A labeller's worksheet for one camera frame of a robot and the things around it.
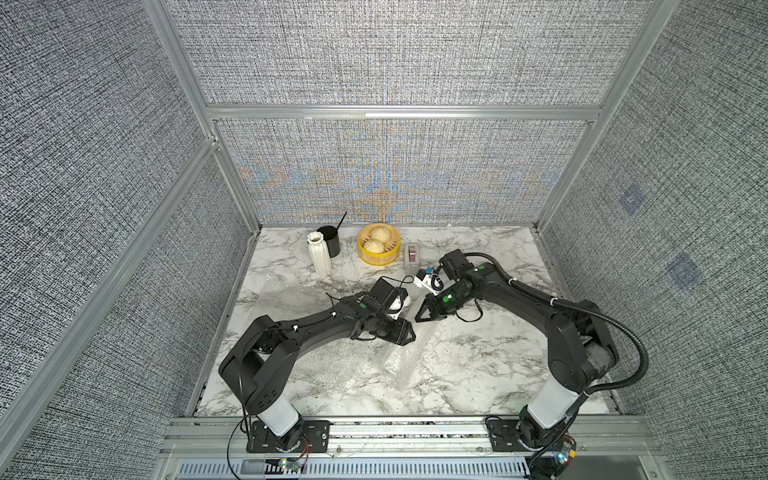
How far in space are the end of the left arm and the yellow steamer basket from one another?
334mm

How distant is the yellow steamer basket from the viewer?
1079 mm

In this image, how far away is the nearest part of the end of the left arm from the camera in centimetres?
75

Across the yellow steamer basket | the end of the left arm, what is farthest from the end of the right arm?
the yellow steamer basket
